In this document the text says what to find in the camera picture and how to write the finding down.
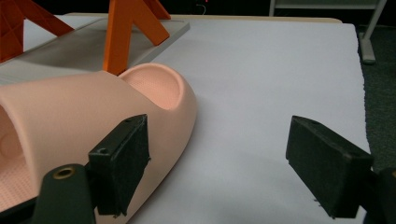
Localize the grey shoe rack orange legs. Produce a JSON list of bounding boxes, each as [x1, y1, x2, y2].
[[0, 0, 191, 87]]

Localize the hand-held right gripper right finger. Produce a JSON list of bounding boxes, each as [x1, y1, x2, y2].
[[285, 115, 375, 219]]

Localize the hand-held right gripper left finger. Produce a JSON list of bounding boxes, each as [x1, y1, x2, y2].
[[88, 113, 151, 217]]

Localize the white metal stand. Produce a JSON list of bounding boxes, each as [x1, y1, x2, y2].
[[269, 0, 389, 65]]

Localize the pink foam slipper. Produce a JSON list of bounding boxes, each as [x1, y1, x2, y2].
[[0, 63, 199, 224]]

